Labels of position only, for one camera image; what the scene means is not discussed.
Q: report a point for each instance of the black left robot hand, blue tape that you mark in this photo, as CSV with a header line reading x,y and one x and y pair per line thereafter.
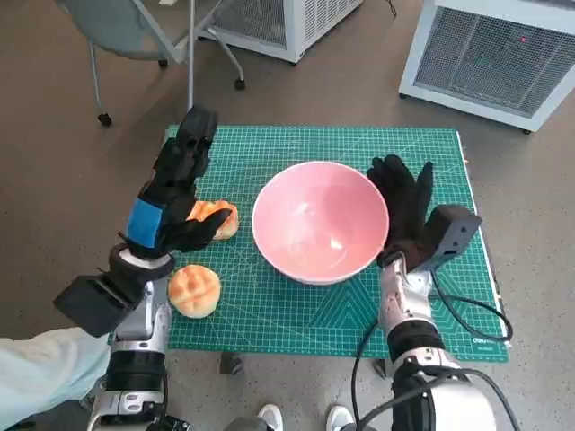
x,y
175,179

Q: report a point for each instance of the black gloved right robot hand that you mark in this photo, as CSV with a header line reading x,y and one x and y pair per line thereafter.
x,y
404,202

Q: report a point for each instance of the long striped toy bread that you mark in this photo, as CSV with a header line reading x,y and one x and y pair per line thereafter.
x,y
211,207

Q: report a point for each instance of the pink bowl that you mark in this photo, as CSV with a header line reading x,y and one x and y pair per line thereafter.
x,y
314,215

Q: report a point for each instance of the round toy bread bun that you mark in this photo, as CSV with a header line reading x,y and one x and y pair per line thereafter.
x,y
195,292

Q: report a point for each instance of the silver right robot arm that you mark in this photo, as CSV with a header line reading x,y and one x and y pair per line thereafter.
x,y
409,310

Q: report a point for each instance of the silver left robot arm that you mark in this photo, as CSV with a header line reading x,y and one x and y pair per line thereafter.
x,y
139,323

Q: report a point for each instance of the green cutting mat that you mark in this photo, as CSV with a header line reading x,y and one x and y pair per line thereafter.
x,y
314,143

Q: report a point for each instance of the white metal pole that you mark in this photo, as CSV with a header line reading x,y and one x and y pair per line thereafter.
x,y
191,67

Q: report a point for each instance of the grey wheeled chair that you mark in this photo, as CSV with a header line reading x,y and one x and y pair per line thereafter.
x,y
126,27

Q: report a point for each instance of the white mesh cabinet, red light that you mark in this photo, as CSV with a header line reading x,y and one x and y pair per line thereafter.
x,y
476,58

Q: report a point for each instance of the grey table leg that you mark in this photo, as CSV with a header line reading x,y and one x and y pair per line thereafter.
x,y
231,363
384,369

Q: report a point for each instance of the white louvred mesh cabinet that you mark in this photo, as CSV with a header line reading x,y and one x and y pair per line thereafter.
x,y
314,18

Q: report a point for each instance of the white shoe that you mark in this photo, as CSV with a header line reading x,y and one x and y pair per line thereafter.
x,y
271,417
340,418

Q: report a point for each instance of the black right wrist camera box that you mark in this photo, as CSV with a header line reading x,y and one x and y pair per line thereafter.
x,y
451,233

